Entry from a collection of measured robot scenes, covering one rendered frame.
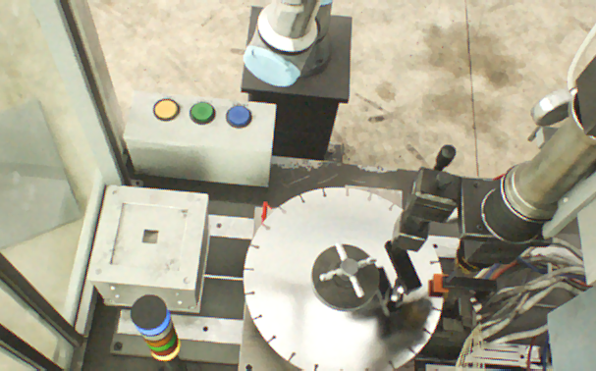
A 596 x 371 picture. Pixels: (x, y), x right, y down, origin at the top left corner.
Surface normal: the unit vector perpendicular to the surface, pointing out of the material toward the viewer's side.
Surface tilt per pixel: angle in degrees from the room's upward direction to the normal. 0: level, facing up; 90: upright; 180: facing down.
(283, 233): 0
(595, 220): 90
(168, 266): 0
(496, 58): 0
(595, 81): 90
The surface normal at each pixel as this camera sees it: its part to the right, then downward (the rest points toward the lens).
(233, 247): 0.08, -0.43
